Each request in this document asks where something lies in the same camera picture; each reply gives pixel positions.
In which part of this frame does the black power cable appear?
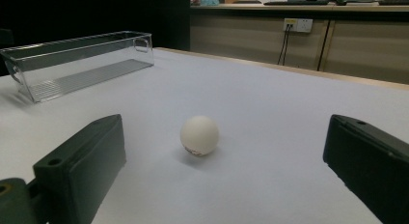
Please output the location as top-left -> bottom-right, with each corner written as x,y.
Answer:
277,24 -> 289,66
281,24 -> 292,67

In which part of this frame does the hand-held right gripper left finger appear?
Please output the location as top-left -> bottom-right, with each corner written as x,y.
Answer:
33,114 -> 127,224

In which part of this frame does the white ping pong ball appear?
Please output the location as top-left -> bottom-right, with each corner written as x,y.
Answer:
179,115 -> 220,157

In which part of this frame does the wooden counter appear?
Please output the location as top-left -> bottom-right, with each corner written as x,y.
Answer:
189,3 -> 409,86

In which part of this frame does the black keyboard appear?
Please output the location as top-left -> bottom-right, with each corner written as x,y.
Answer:
263,0 -> 334,7
378,0 -> 409,7

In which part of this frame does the black hanging cable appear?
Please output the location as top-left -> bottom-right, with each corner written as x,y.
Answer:
316,20 -> 333,72

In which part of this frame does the white wall socket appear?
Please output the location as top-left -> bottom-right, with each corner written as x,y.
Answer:
283,17 -> 314,34

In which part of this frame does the clear plastic storage box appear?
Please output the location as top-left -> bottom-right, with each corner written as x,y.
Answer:
0,30 -> 155,104

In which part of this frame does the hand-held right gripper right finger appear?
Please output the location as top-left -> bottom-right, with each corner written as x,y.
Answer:
322,114 -> 409,224

